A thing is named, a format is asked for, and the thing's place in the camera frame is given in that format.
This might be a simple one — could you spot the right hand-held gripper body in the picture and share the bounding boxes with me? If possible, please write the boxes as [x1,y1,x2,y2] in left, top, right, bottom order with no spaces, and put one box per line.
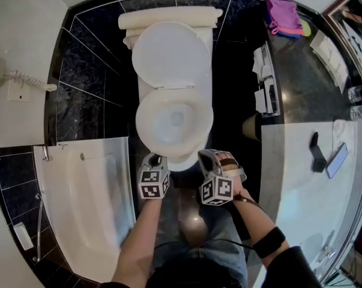
[198,149,247,206]

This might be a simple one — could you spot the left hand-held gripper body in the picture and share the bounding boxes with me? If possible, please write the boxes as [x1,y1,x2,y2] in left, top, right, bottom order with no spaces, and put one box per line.
[137,152,171,200]

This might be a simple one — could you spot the white toilet seat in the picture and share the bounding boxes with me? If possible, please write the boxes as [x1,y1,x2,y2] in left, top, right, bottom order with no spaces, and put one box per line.
[134,87,215,159]

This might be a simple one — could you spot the person's right forearm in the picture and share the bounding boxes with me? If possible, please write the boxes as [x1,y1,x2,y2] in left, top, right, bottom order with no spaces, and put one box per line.
[232,190,290,269]

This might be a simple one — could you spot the person's left forearm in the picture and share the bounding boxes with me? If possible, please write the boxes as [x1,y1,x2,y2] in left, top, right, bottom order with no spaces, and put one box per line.
[110,198,164,288]

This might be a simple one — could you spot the black forearm band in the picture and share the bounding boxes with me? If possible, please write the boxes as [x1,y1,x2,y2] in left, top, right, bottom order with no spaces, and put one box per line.
[252,226,287,259]

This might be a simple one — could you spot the white toilet bowl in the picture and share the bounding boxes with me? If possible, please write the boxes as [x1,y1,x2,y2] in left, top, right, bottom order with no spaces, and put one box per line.
[137,28,215,173]

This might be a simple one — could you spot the white toilet lid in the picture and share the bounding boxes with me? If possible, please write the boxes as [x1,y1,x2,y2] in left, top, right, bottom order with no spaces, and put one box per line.
[131,20,212,90]

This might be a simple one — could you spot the white toilet tank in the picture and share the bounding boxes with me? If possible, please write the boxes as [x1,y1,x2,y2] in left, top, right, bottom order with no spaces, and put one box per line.
[118,5,225,51]

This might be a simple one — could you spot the person's right hand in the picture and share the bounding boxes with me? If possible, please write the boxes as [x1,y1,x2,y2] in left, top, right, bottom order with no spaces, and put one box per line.
[214,151,240,174]

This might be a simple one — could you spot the white bathtub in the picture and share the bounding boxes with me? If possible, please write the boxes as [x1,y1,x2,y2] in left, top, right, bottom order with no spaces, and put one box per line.
[32,136,137,284]

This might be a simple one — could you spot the person's blue jeans legs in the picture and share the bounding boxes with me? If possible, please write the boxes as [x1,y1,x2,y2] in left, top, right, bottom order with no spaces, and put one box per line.
[149,187,248,288]

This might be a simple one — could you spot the beige waste bin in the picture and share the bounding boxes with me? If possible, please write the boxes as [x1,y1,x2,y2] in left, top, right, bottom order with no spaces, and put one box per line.
[241,112,263,143]

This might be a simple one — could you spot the black handheld device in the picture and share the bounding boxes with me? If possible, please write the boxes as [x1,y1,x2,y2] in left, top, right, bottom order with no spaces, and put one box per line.
[309,131,328,174]

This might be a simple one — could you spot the person's black sleeve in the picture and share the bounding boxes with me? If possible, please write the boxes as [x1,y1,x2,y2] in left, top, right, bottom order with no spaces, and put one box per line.
[266,245,330,288]

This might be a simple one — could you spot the tray of white toiletries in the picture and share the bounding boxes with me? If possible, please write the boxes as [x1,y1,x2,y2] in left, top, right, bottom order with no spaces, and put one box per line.
[252,41,282,117]

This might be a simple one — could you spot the chrome bathtub grab bar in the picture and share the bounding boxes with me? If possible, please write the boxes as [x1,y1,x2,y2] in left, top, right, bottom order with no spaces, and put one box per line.
[32,193,46,263]

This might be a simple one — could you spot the chrome sink faucet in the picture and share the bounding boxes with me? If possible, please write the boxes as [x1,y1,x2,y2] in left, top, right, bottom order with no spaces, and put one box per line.
[316,230,337,263]

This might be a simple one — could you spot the smartphone with blue case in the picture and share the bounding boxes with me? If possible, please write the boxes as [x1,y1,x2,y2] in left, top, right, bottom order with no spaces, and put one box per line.
[325,142,349,179]

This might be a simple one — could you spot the white soap dish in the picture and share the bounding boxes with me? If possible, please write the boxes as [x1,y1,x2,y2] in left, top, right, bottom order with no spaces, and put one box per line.
[13,221,35,251]

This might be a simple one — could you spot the clear drinking glass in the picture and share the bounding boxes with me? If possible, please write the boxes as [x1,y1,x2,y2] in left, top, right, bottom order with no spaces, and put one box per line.
[348,85,362,104]
[349,104,362,121]

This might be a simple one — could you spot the white folded towel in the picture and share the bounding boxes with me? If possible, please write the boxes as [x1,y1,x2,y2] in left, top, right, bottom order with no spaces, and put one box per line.
[309,29,350,87]

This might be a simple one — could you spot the pile of colourful cloths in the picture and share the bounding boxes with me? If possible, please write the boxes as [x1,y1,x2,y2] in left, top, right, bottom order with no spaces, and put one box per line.
[265,0,313,39]

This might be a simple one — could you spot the thin black cable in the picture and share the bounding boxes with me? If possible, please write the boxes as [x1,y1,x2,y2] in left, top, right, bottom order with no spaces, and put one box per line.
[150,238,257,253]

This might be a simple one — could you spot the white wall socket plate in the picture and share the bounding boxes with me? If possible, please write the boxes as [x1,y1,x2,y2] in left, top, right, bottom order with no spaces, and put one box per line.
[7,79,32,103]

